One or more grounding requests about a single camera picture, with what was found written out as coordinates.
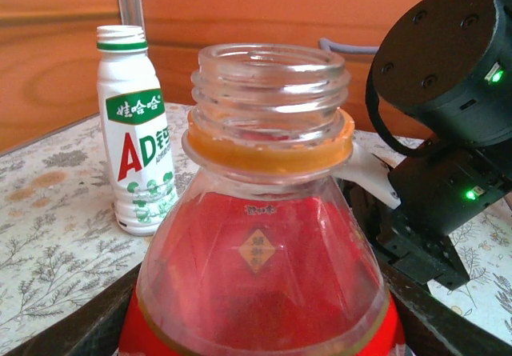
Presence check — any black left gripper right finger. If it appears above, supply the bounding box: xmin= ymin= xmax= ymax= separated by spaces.
xmin=379 ymin=258 xmax=512 ymax=356

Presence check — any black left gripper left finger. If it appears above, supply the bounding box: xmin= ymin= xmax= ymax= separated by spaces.
xmin=6 ymin=262 xmax=143 ymax=356

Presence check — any floral patterned tablecloth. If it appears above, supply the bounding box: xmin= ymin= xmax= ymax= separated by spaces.
xmin=0 ymin=102 xmax=512 ymax=356

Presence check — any clear bottle with red label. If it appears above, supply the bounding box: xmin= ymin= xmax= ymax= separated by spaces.
xmin=118 ymin=42 xmax=407 ymax=356

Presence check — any white AD milk bottle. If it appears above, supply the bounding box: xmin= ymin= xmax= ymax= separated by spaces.
xmin=95 ymin=25 xmax=180 ymax=237

